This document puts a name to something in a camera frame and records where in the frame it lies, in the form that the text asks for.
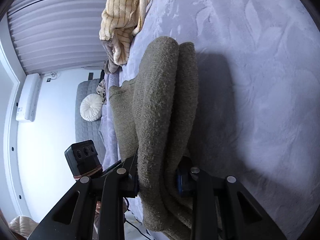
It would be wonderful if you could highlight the olive brown knit sweater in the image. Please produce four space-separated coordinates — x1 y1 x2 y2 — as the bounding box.
108 36 199 239

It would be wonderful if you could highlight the grey quilted headboard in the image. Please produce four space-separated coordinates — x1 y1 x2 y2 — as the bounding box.
75 79 106 163

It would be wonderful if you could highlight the round white pleated cushion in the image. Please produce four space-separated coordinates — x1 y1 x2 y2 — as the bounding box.
80 94 103 122

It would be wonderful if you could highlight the grey brown fleece garment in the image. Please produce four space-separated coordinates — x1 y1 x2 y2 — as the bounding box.
101 40 120 74

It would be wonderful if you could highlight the grey pleated curtain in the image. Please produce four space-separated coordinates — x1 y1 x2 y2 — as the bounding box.
7 0 107 74

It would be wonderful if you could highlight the cream striped fleece garment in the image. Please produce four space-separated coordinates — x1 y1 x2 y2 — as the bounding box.
99 0 151 66

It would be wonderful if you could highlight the lavender embossed bed blanket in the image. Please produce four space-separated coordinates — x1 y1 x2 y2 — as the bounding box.
98 0 318 240

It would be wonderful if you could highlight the black gripper power cable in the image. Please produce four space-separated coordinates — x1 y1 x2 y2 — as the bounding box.
123 197 151 239

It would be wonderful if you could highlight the white wall air conditioner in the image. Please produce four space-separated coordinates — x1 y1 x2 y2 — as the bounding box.
16 73 41 122

